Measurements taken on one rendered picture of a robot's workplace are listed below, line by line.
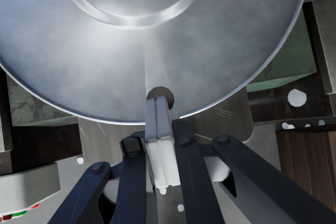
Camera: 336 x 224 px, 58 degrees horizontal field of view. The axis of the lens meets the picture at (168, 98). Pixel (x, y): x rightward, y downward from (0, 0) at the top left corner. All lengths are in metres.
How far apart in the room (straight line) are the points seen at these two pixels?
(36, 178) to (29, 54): 0.25
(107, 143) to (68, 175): 0.85
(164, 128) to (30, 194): 0.33
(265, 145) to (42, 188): 0.75
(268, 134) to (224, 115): 0.83
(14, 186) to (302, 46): 0.41
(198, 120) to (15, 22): 0.17
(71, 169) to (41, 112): 0.69
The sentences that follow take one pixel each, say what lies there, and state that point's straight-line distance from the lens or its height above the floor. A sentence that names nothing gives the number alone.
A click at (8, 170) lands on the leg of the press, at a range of 0.47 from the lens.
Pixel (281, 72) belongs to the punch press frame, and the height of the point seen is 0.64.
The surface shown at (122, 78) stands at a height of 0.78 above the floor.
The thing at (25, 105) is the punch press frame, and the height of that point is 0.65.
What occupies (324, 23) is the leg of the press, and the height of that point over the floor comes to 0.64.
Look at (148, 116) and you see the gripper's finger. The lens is 0.19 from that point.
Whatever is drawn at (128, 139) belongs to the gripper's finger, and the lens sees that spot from 0.15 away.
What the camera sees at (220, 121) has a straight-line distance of 0.25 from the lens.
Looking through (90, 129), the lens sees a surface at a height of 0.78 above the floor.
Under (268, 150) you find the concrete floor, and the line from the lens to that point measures 1.07.
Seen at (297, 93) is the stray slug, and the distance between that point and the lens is 0.41.
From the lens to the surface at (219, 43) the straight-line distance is 0.25.
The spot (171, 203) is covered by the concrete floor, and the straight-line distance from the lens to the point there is 1.05.
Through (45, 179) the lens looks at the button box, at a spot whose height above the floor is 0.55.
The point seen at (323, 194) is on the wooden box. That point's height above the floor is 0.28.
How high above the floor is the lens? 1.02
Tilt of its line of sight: 84 degrees down
